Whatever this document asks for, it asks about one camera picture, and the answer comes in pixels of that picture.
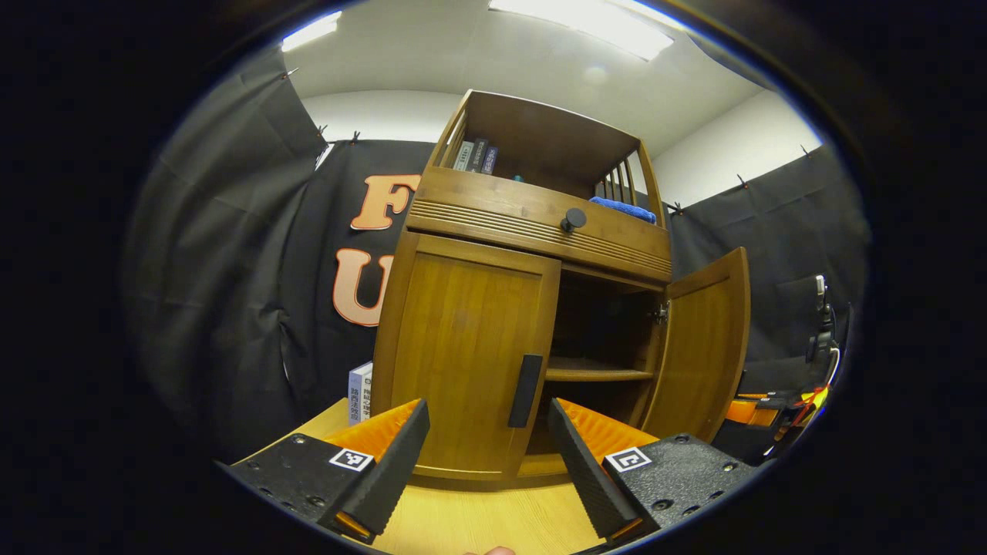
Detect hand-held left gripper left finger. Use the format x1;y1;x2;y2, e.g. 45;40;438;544
216;398;431;544

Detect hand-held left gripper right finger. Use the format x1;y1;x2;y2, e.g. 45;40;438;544
547;398;760;540

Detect wooden cabinet door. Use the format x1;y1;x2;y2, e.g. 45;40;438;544
383;231;562;483
642;247;751;444

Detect wooden double-door shoe cabinet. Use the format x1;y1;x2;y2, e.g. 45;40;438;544
370;89;675;490

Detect wooden cabinet shelf board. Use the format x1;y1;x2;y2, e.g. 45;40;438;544
545;356;655;383

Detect white book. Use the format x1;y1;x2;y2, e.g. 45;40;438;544
347;361;375;426

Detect blue folded towel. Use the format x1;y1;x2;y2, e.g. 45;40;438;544
590;196;658;225

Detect wooden drawer with black knob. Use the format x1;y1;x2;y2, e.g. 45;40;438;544
406;166;673;284

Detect narrow ceiling light strip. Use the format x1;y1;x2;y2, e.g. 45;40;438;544
281;10;342;53

